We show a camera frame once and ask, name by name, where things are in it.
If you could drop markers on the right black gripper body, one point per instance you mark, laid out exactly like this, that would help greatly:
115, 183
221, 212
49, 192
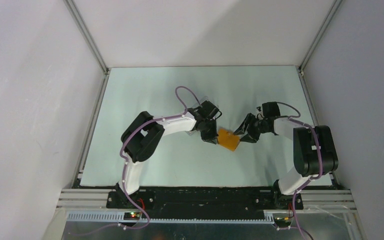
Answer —
258, 126

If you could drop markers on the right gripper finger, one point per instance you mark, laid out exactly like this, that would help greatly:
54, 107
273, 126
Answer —
250, 137
242, 129

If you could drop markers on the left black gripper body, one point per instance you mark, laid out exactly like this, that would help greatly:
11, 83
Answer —
209, 124

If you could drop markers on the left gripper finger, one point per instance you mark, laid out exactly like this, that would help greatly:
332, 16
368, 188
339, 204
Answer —
213, 136
206, 136

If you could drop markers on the orange leather card holder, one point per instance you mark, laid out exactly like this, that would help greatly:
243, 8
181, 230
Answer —
227, 139

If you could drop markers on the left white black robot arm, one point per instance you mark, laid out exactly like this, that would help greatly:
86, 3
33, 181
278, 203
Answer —
141, 138

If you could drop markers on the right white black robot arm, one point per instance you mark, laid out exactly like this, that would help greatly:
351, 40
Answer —
314, 152

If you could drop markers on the clear plastic card tray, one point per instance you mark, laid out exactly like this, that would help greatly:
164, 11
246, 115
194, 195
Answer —
202, 101

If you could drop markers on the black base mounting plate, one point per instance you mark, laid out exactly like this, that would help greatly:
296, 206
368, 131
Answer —
206, 203

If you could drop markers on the left controller circuit board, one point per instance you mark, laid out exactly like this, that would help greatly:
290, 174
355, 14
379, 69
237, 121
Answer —
132, 216

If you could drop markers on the right aluminium frame rail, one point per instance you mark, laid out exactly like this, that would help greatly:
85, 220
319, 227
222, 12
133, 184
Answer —
301, 68

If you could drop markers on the aluminium frame rail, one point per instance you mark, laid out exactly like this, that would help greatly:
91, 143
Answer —
78, 19
301, 68

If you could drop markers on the left aluminium frame rail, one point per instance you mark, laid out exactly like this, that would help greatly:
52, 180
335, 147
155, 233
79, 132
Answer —
78, 19

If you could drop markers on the grey slotted cable duct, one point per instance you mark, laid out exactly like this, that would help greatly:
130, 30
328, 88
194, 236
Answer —
117, 217

